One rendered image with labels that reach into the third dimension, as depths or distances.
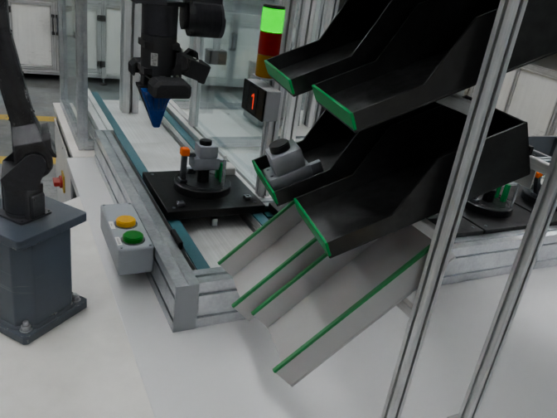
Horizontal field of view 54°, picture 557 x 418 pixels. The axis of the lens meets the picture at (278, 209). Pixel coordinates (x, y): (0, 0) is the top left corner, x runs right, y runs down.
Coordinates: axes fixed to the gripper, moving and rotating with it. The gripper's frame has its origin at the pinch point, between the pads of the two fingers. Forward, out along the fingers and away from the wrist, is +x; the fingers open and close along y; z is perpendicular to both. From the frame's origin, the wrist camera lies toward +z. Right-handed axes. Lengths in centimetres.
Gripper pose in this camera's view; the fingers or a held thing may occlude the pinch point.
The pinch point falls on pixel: (157, 107)
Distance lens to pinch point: 97.4
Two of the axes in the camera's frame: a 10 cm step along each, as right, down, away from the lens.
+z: 8.9, -0.8, 4.4
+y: -4.3, -4.3, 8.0
